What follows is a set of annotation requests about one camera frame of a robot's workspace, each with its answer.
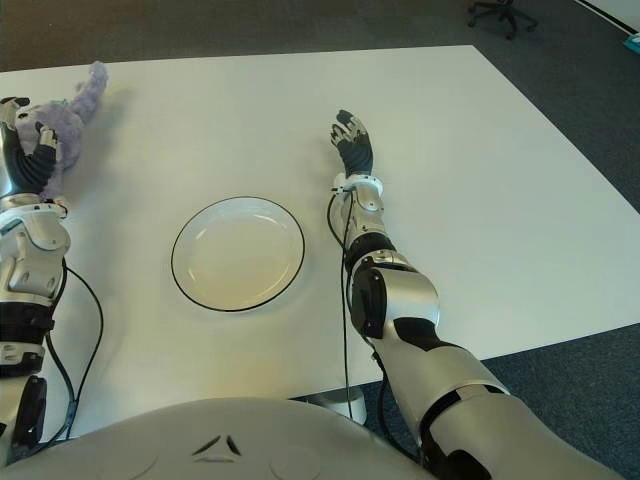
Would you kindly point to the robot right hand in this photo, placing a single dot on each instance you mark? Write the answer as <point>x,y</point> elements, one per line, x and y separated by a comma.
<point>359,152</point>

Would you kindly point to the teal box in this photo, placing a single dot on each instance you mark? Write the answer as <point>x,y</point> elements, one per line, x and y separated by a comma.
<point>632,42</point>

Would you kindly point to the white table leg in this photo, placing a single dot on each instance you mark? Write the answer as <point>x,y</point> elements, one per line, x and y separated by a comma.
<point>350,399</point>

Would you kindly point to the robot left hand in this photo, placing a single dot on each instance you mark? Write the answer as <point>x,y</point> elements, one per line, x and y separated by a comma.
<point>27,167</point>

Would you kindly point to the silver robot torso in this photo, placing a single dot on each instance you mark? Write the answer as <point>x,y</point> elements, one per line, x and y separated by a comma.
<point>210,440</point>

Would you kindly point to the white plate black rim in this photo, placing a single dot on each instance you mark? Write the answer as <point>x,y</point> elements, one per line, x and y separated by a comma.
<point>238,255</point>

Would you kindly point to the robot right arm silver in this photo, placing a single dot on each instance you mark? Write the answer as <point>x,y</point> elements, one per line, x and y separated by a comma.
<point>435,320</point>

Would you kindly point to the robot left arm silver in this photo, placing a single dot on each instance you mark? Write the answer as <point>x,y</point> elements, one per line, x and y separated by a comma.
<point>25,280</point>

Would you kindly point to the purple plush bunny doll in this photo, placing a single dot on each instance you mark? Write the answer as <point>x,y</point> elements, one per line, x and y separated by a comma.
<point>70,125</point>

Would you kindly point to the black office chair base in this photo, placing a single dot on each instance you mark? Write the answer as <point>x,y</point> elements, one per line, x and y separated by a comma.
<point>502,14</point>

